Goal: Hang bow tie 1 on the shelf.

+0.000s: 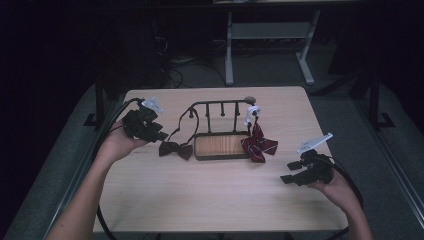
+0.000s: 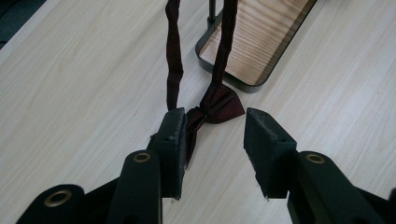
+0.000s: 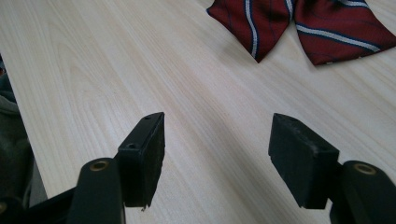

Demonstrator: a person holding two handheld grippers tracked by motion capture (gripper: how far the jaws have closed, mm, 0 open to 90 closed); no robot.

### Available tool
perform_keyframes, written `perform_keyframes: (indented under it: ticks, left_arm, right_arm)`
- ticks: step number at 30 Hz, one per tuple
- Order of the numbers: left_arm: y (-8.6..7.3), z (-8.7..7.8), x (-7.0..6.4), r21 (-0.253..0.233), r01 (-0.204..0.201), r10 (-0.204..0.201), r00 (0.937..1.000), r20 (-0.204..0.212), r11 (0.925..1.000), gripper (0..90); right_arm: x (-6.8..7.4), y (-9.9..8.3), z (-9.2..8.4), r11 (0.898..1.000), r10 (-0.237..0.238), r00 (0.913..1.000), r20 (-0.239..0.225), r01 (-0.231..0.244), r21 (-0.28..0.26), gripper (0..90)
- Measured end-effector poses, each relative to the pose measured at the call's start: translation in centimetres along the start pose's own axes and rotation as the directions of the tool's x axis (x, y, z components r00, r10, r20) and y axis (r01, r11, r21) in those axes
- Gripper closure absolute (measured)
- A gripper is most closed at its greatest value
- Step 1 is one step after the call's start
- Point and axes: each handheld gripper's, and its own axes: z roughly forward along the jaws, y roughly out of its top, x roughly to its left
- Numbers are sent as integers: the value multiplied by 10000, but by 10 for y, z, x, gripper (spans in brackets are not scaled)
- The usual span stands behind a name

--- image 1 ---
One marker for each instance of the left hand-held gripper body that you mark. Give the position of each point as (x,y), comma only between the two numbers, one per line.
(138,125)

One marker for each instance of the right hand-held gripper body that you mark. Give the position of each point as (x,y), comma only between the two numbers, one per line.
(316,168)

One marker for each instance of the dark maroon bow tie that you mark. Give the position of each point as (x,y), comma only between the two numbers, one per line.
(176,149)

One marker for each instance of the red striped bow tie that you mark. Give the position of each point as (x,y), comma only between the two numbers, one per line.
(257,144)

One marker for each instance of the black rack with wooden base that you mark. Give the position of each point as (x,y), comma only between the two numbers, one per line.
(220,145)

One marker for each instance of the person's left hand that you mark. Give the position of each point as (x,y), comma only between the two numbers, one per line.
(116,143)

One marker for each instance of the person's right hand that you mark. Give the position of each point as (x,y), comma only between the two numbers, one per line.
(340,193)

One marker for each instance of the black metal stand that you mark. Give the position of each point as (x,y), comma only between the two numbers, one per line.
(375,100)
(98,100)

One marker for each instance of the white metal desk frame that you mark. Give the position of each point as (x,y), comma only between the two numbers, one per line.
(266,31)

